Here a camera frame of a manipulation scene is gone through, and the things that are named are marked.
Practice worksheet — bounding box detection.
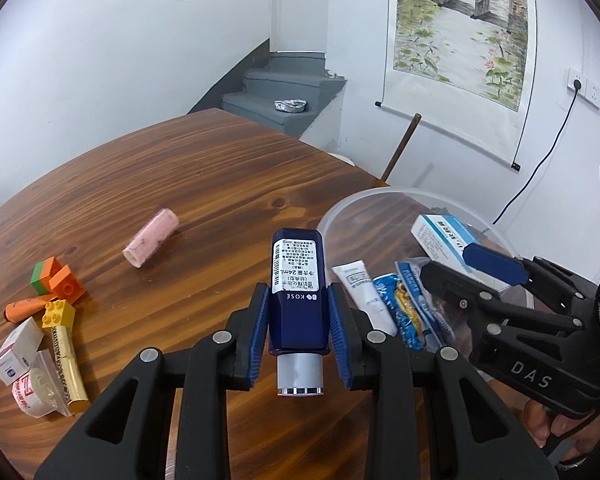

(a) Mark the gold lipstick tube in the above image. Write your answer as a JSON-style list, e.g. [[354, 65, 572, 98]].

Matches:
[[50, 325, 91, 414]]

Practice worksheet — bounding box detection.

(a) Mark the white bandage roll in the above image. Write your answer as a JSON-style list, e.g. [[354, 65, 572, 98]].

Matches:
[[12, 349, 71, 418]]

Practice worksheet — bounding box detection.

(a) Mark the dark blue KOSE bottle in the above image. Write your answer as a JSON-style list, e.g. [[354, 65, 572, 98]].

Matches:
[[268, 228, 329, 398]]

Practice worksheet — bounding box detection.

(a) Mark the person's right hand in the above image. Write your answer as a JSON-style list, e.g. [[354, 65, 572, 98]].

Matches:
[[521, 400, 600, 460]]

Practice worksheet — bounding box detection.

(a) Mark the blue white medicine box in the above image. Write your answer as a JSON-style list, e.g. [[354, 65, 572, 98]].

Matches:
[[411, 214, 509, 292]]

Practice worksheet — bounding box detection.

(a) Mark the blue foil sachet pack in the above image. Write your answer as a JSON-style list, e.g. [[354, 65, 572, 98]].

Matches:
[[372, 257, 456, 352]]

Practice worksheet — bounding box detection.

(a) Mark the white cream tube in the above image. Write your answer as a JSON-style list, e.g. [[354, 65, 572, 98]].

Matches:
[[332, 260, 398, 336]]

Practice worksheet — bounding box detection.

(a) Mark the clear plastic bowl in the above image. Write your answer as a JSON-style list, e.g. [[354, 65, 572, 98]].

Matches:
[[315, 186, 536, 356]]

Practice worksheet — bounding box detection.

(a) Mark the white red medicine box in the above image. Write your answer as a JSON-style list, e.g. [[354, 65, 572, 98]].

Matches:
[[0, 316, 44, 386]]

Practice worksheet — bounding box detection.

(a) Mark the yellow toy block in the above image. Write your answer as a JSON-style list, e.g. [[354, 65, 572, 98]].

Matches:
[[42, 299, 76, 332]]

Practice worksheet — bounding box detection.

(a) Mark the wooden stick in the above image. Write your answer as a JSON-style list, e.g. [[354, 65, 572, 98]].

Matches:
[[380, 113, 422, 183]]

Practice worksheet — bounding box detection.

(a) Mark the orange carrot toy tube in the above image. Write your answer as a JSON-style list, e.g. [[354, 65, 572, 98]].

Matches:
[[4, 294, 56, 323]]

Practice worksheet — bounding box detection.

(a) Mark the green orange toy block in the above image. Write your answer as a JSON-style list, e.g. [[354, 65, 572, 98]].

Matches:
[[30, 257, 61, 296]]

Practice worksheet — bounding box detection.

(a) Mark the pink patterned roll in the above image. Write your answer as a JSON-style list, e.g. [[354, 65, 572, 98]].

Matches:
[[122, 208, 180, 269]]

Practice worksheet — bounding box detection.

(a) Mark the hanging scroll painting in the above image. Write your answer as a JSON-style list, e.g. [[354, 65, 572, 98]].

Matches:
[[379, 0, 538, 166]]

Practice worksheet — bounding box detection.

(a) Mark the foil tray on stairs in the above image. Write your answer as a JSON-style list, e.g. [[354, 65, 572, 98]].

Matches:
[[274, 99, 308, 114]]

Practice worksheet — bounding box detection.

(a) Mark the grey staircase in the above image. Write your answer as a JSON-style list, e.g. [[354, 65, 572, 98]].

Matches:
[[191, 52, 346, 139]]

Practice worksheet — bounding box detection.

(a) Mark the white door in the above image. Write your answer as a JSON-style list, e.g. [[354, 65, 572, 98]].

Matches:
[[270, 0, 328, 53]]

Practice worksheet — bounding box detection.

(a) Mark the white wall socket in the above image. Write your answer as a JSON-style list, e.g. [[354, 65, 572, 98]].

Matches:
[[567, 68, 600, 110]]

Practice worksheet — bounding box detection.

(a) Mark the black power cable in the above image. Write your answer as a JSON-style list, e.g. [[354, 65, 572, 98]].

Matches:
[[491, 78, 582, 227]]

